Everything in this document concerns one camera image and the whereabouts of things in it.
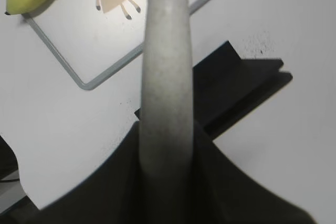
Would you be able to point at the black knife stand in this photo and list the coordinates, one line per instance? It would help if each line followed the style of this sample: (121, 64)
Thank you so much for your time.
(226, 87)

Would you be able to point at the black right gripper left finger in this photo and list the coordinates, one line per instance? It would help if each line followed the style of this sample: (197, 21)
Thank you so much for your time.
(111, 194)

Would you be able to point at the grey rimmed white cutting board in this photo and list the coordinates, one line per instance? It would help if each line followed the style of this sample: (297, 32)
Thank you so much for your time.
(92, 39)

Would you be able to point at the cleaver knife with cream handle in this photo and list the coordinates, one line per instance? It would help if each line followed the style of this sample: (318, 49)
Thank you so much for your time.
(166, 122)

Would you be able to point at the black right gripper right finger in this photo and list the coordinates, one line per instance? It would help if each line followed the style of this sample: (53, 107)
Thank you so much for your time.
(223, 193)

